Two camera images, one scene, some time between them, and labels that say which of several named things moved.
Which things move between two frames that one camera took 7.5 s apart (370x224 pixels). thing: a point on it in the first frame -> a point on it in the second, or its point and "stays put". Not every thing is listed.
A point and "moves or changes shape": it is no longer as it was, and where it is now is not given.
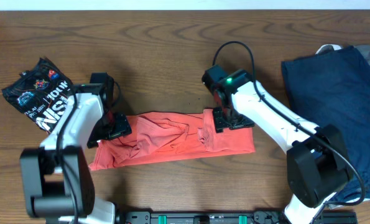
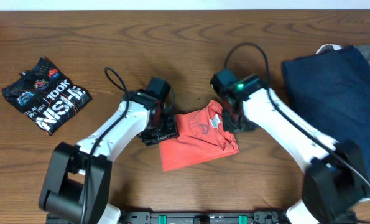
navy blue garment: (342, 89) stays put
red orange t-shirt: (161, 138) moves or changes shape
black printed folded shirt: (41, 94) stays put
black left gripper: (124, 127) -> (171, 131)
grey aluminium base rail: (230, 217) stays put
